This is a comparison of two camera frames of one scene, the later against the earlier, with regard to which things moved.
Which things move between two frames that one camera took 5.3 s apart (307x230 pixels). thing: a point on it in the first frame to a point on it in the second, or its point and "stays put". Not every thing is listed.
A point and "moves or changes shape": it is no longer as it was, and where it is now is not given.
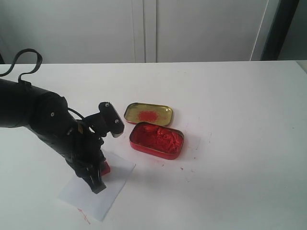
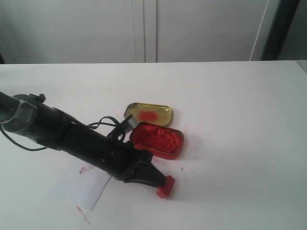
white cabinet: x=108 y=31 stays put
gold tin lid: x=147 y=112 stays put
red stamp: x=107 y=169 moves or changes shape
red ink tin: x=161 y=140 stays put
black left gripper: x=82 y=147 to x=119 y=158
